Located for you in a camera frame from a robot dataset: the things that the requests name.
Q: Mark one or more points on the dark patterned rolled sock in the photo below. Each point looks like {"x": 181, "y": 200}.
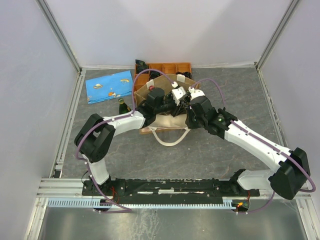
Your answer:
{"x": 140, "y": 66}

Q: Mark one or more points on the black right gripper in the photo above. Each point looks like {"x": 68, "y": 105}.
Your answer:
{"x": 188, "y": 121}

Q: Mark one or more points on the dark orange-striped rolled sock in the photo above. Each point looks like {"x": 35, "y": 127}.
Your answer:
{"x": 154, "y": 73}

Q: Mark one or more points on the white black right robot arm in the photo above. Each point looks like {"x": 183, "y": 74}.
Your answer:
{"x": 288, "y": 170}

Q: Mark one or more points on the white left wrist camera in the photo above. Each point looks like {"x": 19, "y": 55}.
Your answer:
{"x": 178, "y": 93}

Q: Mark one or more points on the orange wooden compartment tray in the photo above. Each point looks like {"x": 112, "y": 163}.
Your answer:
{"x": 167, "y": 68}

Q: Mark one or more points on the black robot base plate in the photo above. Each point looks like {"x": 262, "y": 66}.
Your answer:
{"x": 174, "y": 191}

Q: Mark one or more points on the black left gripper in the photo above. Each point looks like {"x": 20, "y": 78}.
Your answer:
{"x": 178, "y": 109}

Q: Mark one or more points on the blue space-print cloth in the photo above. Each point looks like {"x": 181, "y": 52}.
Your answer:
{"x": 109, "y": 87}

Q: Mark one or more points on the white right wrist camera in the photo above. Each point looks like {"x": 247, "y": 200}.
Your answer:
{"x": 195, "y": 93}

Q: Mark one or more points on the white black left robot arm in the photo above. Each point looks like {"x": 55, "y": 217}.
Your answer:
{"x": 157, "y": 111}

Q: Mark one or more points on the dark yellow-patterned rolled sock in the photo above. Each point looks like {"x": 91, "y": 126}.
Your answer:
{"x": 187, "y": 74}

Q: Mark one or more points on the burlap canvas tote bag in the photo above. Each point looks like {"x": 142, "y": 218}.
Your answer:
{"x": 161, "y": 120}

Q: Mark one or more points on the green glass beverage bottle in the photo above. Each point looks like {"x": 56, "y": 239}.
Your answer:
{"x": 123, "y": 107}

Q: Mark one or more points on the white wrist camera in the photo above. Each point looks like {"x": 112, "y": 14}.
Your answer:
{"x": 195, "y": 93}
{"x": 178, "y": 93}

